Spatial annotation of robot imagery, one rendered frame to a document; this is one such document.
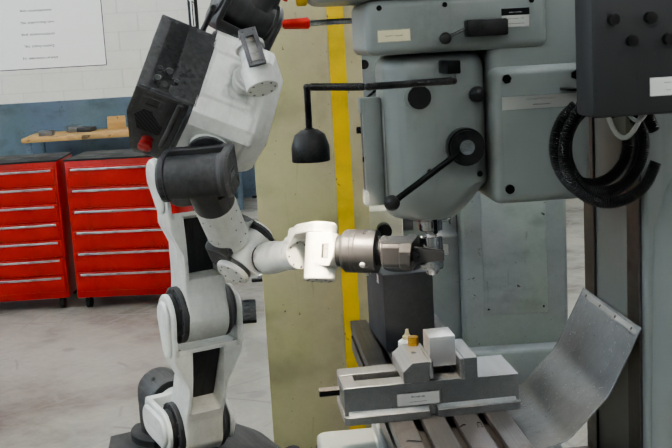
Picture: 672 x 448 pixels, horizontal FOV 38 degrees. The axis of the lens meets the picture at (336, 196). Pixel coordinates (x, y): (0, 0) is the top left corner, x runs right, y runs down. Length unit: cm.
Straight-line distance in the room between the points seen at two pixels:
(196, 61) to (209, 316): 67
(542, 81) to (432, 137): 23
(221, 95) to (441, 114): 50
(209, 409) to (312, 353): 126
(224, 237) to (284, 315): 166
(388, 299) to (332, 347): 152
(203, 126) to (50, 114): 908
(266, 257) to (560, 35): 78
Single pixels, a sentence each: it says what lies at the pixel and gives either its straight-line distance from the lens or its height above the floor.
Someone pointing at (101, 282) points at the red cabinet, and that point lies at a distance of 665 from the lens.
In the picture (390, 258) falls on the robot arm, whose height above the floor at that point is 123.
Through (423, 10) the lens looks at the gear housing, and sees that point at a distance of 180.
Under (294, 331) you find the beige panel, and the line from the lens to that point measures 377.
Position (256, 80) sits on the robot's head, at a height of 159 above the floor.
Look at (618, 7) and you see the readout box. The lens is 163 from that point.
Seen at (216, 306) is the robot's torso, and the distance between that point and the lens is 243.
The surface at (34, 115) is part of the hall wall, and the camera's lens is 1113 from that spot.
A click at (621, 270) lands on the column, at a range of 203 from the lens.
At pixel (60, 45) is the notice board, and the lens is 1105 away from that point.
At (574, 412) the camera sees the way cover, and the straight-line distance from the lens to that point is 202.
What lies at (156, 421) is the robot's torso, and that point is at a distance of 267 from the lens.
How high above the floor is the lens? 166
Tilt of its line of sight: 9 degrees down
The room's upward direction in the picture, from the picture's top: 3 degrees counter-clockwise
